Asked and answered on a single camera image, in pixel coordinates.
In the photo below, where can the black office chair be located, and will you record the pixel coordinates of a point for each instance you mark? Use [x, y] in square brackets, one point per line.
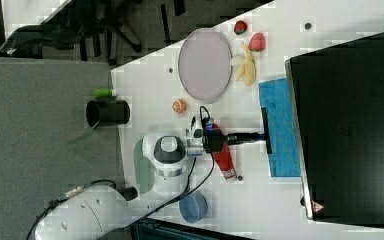
[77, 21]

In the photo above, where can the pink green fruit toy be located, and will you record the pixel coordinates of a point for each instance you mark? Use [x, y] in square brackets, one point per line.
[257, 42]

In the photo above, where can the black round utensil holder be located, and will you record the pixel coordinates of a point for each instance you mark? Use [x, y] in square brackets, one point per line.
[107, 113]

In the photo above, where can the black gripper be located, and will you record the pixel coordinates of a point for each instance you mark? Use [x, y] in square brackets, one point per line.
[214, 140]

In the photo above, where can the plush peeled banana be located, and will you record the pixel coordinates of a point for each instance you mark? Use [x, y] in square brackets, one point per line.
[245, 66]

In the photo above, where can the blue cup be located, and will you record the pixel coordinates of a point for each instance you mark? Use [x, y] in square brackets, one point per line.
[193, 207]

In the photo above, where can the red strawberry toy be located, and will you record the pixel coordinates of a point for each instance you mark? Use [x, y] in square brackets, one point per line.
[240, 27]

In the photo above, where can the silver black toaster oven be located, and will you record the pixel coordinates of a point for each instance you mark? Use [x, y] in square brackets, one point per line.
[325, 125]

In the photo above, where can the lavender round plate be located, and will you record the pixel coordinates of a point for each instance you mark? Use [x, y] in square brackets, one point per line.
[204, 65]

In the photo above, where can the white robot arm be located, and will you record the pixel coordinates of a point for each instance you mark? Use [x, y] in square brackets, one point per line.
[93, 210]

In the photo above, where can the orange slice toy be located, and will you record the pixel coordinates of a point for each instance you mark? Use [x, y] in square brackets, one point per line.
[179, 106]

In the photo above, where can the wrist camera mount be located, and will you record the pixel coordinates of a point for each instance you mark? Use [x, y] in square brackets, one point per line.
[196, 129]

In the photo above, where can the green perforated colander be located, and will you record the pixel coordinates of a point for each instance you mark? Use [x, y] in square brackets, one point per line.
[144, 166]

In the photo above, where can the red ketchup bottle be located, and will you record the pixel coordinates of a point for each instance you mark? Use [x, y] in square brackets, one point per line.
[224, 162]

